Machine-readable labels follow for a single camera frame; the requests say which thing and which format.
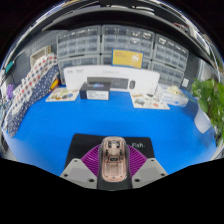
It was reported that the green plant in white pot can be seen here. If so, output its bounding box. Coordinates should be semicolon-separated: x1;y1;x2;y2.
190;78;224;148

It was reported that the illustrated picture card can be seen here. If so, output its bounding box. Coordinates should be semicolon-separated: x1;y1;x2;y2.
129;92;171;110
45;87;80;103

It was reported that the white plastic crate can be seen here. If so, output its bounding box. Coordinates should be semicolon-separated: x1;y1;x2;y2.
29;45;53;68

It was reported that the purple object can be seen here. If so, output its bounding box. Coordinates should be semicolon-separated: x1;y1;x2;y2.
5;83;15;100

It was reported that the teal tool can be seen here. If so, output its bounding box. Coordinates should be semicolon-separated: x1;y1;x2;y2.
4;59;15;74

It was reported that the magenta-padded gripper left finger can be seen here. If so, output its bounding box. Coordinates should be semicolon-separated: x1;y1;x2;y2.
59;143;104;190

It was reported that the long white keyboard box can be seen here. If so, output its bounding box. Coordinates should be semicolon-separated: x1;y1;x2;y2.
63;64;161;95

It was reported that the white blue glove box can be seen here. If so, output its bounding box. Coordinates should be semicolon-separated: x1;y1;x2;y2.
153;83;189;108

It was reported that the patterned polka dot cloth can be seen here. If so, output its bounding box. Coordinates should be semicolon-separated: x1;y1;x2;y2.
2;53;60;138

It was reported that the yellow and blue box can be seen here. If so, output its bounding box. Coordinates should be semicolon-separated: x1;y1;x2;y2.
111;49;144;70

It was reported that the black wall shelf unit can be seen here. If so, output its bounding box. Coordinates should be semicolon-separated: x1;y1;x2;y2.
19;0;221;68

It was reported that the black mouse pad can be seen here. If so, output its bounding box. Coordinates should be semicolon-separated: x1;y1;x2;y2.
64;133;156;192

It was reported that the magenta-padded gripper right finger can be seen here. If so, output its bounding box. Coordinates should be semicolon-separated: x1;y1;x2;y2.
126;144;169;188

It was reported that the transparent pink computer mouse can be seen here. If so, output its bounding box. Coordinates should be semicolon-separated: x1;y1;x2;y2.
99;135;130;184

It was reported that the small black box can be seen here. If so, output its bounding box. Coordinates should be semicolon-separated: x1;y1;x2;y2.
79;81;112;101

